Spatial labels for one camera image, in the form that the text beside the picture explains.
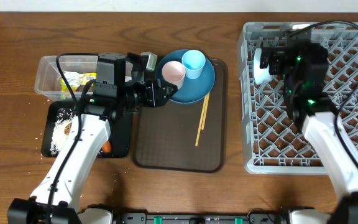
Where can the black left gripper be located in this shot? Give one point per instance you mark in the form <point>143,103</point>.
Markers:
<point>153,93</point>

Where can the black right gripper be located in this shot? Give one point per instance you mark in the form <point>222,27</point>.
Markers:
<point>268,61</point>

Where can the pink cup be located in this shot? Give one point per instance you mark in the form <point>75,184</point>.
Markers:
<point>174,73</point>

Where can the light blue bowl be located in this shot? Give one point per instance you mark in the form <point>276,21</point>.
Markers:
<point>260,74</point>

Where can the dark blue plate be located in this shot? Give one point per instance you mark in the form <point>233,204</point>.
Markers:
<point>191,90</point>

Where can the light blue cup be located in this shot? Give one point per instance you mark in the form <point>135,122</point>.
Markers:
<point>193,61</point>

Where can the wooden chopstick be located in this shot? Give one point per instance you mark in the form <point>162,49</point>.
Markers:
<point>199,128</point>
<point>205,109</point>

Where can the orange carrot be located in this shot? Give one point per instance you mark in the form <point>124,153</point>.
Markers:
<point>106,148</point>

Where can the yellow green snack wrapper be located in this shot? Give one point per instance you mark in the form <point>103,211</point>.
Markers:
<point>75,80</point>

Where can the pile of white rice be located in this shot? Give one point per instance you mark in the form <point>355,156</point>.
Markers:
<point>57,137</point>

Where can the brown mushroom piece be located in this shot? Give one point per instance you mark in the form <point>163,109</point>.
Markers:
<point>67,129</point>

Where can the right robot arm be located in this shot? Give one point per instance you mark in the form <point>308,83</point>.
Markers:
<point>303,68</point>

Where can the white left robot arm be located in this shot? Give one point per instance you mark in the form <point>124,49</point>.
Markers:
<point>56,199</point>

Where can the grey dishwasher rack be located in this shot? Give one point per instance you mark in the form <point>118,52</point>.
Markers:
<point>271,144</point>

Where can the brown serving tray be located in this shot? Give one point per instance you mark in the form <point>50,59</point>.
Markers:
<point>168,137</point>

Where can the black plastic tray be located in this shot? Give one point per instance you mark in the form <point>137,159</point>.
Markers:
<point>120,137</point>

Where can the clear plastic bin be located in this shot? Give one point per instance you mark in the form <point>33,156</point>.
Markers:
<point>47,81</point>

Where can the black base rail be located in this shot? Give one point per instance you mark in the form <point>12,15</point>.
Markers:
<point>115,215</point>

